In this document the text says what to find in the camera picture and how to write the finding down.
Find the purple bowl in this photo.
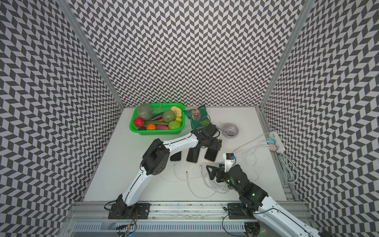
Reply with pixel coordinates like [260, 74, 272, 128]
[222, 123, 239, 138]

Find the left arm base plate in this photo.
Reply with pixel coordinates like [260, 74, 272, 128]
[108, 203, 151, 220]

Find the magenta vegetable toy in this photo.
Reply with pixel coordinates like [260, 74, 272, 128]
[156, 124, 169, 130]

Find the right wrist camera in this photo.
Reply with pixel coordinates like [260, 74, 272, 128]
[223, 153, 236, 172]

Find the red fruit toy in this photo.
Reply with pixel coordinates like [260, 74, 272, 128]
[133, 117, 145, 128]

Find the green cucumber toy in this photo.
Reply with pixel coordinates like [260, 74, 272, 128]
[144, 120, 169, 126]

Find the green apple toy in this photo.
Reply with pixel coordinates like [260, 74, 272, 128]
[162, 110, 177, 123]

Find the green chips bag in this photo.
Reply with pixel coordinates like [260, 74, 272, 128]
[184, 105, 210, 130]

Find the purple eggplant toy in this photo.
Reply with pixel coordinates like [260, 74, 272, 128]
[150, 112, 164, 121]

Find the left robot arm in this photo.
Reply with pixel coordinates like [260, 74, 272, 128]
[111, 123, 221, 215]

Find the white power strip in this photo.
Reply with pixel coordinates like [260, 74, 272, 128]
[269, 132, 286, 154]

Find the phone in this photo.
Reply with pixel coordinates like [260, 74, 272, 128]
[170, 152, 182, 162]
[186, 147, 201, 164]
[204, 148, 218, 162]

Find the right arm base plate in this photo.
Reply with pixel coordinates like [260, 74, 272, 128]
[227, 203, 255, 220]

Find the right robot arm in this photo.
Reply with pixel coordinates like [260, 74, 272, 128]
[206, 165, 332, 237]

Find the green plastic basket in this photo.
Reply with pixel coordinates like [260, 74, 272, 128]
[129, 103, 186, 135]

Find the orange pumpkin toy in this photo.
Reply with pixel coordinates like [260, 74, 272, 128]
[146, 123, 157, 130]

